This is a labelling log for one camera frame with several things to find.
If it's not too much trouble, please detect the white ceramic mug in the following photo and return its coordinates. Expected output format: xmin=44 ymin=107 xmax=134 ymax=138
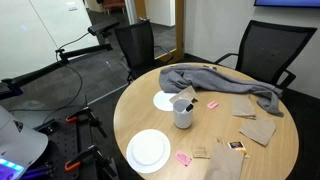
xmin=173 ymin=99 xmax=193 ymax=129

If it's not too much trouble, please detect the white marker with black cap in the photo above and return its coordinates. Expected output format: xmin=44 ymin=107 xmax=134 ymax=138
xmin=185 ymin=104 xmax=194 ymax=112

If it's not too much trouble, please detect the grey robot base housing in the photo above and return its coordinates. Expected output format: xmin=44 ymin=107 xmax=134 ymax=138
xmin=0 ymin=106 xmax=48 ymax=180

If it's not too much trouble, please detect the white plate under napkin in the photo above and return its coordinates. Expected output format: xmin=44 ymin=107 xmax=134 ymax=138
xmin=153 ymin=91 xmax=175 ymax=111

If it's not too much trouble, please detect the grey hoodie sweatshirt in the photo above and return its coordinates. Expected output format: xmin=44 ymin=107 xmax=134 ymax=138
xmin=159 ymin=64 xmax=284 ymax=117

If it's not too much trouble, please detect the brown napkin on plate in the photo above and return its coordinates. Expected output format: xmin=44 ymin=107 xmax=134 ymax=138
xmin=169 ymin=86 xmax=197 ymax=103

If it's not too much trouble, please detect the black mesh chair by door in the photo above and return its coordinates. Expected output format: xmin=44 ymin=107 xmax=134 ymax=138
xmin=115 ymin=20 xmax=174 ymax=83

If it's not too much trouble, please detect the pink packet near hoodie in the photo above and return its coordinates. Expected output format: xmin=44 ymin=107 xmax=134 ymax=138
xmin=207 ymin=101 xmax=219 ymax=109

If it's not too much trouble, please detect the round wooden table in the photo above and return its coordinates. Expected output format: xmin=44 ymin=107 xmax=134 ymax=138
xmin=114 ymin=69 xmax=299 ymax=180

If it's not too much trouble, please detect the white plate near robot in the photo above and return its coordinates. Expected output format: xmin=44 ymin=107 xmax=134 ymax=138
xmin=126 ymin=129 xmax=171 ymax=174

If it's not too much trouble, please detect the pink packet near plate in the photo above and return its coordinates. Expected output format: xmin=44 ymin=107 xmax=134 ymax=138
xmin=175 ymin=151 xmax=192 ymax=166

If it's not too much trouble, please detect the small brown sugar packet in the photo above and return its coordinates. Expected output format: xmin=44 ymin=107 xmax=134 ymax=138
xmin=192 ymin=146 xmax=209 ymax=159

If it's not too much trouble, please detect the orange black clamp upper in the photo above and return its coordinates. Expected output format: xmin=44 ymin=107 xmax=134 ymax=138
xmin=65 ymin=106 xmax=107 ymax=138

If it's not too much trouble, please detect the orange black clamp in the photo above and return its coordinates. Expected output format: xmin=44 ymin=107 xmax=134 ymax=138
xmin=65 ymin=106 xmax=107 ymax=138
xmin=64 ymin=145 xmax=117 ymax=178

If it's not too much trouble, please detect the brown napkin beside hoodie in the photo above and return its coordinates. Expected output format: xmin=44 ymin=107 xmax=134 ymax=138
xmin=231 ymin=95 xmax=256 ymax=119

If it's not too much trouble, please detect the orange black tea packet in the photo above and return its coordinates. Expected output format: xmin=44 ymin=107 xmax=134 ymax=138
xmin=228 ymin=141 xmax=249 ymax=158

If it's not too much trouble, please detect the orange black clamp lower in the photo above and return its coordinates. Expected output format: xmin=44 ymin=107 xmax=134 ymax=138
xmin=64 ymin=145 xmax=117 ymax=178

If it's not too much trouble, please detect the large brown napkin front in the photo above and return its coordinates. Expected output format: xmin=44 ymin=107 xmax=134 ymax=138
xmin=204 ymin=143 xmax=244 ymax=180

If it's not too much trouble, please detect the brown napkin right middle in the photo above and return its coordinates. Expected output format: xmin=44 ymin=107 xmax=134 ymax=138
xmin=239 ymin=115 xmax=276 ymax=146

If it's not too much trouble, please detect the black mesh chair by screen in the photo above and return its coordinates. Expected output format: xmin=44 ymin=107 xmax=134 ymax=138
xmin=215 ymin=20 xmax=317 ymax=89

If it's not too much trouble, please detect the black camera on boom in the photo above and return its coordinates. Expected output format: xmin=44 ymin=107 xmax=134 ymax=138
xmin=87 ymin=21 xmax=119 ymax=36

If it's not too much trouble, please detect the black camera cable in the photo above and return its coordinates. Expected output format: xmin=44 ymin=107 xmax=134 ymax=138
xmin=9 ymin=32 xmax=91 ymax=124

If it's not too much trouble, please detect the wall screen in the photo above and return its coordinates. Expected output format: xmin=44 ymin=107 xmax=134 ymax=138
xmin=254 ymin=0 xmax=320 ymax=8

